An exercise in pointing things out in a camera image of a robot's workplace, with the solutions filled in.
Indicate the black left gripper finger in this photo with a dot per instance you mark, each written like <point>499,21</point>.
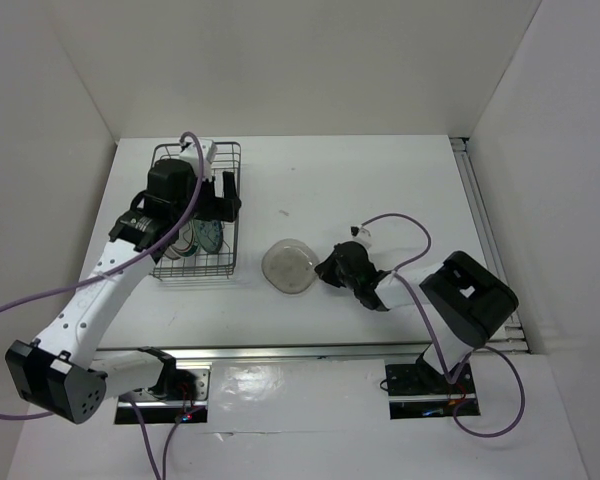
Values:
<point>224,212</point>
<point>230,189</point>

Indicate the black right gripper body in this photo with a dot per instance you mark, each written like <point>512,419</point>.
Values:
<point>333,273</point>

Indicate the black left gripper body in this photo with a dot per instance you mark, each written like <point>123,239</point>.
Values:
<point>205,207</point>

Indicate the blue white patterned plate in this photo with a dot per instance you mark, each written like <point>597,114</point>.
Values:
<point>209,235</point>

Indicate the green red rimmed white plate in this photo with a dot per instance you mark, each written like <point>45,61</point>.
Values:
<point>185,246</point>

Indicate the clear glass square plate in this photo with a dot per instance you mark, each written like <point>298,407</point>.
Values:
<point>289,266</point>

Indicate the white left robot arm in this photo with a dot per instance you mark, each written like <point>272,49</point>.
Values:
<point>57,370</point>

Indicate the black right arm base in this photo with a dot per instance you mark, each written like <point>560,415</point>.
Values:
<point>418,379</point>

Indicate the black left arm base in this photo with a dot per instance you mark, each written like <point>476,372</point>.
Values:
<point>172,381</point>

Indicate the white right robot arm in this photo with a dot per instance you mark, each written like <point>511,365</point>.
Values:
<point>462,303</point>

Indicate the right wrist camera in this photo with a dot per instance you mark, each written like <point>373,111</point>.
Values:
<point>361,235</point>

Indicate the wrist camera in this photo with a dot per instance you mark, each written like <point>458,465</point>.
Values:
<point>200,155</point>
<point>361,235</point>

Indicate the grey wire dish rack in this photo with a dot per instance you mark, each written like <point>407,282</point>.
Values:
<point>228,158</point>

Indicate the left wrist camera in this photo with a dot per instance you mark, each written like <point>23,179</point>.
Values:
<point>200,155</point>

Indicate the aluminium front rail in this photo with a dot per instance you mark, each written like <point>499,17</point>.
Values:
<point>296,352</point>

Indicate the aluminium rail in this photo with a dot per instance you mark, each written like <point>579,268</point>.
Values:
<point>513,338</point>
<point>296,352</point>

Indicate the aluminium right side rail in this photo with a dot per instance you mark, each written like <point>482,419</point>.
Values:
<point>513,338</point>

